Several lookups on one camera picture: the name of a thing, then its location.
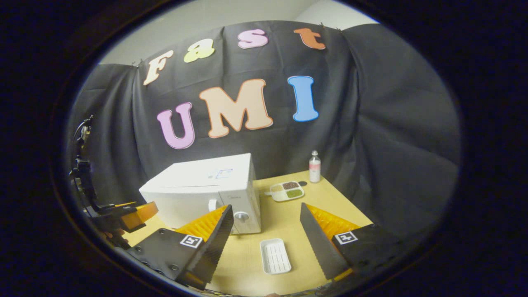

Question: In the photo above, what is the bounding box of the small bottle with pink label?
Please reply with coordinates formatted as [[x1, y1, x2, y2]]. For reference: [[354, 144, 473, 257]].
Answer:
[[309, 150, 321, 183]]

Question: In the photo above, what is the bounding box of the white rectangular tray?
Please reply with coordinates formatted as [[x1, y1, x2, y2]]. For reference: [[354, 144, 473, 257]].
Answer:
[[260, 238, 292, 275]]

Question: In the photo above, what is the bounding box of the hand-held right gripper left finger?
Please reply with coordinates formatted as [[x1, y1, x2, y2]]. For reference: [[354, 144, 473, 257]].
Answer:
[[126, 205, 234, 290]]

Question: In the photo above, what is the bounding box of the white microwave oven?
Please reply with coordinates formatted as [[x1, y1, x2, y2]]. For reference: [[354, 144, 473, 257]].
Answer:
[[139, 153, 262, 235]]

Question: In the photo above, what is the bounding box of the white divided dish with beans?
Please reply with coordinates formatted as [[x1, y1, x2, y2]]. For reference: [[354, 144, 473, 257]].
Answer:
[[265, 181, 305, 202]]

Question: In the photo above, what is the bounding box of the black backdrop cloth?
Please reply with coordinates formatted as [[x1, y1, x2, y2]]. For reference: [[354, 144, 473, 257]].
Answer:
[[66, 21, 462, 244]]

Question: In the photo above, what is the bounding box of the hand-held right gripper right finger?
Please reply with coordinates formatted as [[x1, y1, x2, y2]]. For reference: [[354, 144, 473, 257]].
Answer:
[[300, 202, 409, 284]]

